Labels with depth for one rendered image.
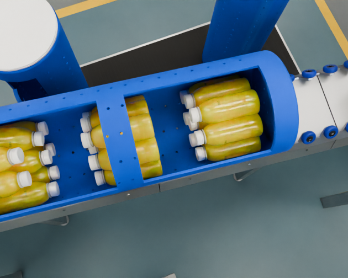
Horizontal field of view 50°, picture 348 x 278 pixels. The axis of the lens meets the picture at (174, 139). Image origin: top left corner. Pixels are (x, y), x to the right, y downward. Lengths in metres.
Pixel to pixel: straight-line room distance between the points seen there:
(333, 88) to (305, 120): 0.16
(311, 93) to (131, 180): 0.69
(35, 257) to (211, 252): 0.92
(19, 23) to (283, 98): 0.80
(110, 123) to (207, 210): 1.30
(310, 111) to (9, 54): 0.95
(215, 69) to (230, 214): 1.27
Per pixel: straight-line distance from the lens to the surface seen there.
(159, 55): 2.13
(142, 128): 0.92
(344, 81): 1.38
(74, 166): 1.13
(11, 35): 1.24
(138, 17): 2.44
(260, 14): 1.55
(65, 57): 1.30
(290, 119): 0.94
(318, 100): 1.31
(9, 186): 1.00
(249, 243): 2.11
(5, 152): 0.98
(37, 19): 1.24
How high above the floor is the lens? 2.04
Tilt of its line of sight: 75 degrees down
